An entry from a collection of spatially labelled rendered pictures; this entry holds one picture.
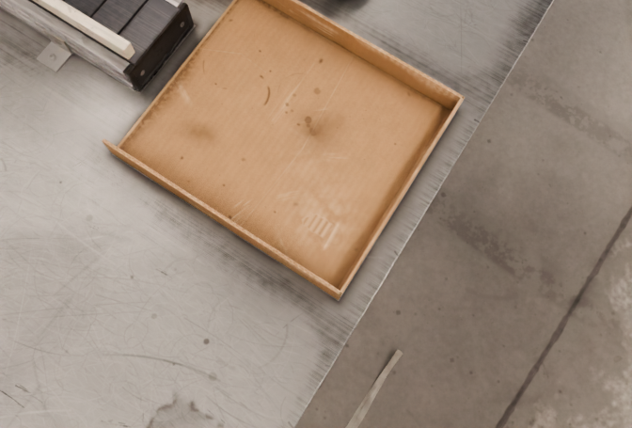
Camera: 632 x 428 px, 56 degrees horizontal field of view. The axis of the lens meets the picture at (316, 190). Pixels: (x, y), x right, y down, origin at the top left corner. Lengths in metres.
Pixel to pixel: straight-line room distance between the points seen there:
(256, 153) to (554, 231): 1.10
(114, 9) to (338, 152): 0.30
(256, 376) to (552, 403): 1.05
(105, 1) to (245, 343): 0.41
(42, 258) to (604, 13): 1.66
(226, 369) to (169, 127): 0.27
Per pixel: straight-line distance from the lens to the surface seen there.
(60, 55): 0.78
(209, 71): 0.72
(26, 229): 0.71
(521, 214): 1.62
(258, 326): 0.64
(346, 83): 0.71
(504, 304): 1.56
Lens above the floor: 1.46
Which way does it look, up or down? 73 degrees down
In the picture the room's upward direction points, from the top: 6 degrees clockwise
